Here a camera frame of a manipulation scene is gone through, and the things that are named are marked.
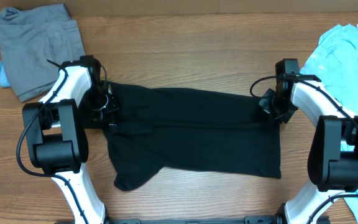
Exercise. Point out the light blue t-shirt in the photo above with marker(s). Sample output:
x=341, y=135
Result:
x=335, y=63

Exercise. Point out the black t-shirt with logo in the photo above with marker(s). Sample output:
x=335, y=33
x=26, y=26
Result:
x=188, y=129

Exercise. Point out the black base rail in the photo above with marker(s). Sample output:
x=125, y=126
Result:
x=253, y=219

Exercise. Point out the folded grey trousers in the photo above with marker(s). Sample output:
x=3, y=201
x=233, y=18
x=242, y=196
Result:
x=30, y=39

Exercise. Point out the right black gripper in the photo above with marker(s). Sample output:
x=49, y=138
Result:
x=265, y=105

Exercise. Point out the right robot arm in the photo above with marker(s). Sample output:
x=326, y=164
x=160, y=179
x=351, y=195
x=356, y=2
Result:
x=333, y=159

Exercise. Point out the blue cloth under trousers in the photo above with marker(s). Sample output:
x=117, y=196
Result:
x=4, y=82

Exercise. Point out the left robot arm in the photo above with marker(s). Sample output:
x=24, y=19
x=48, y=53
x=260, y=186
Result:
x=53, y=143

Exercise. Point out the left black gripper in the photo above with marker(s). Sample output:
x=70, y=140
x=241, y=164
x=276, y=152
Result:
x=103, y=116

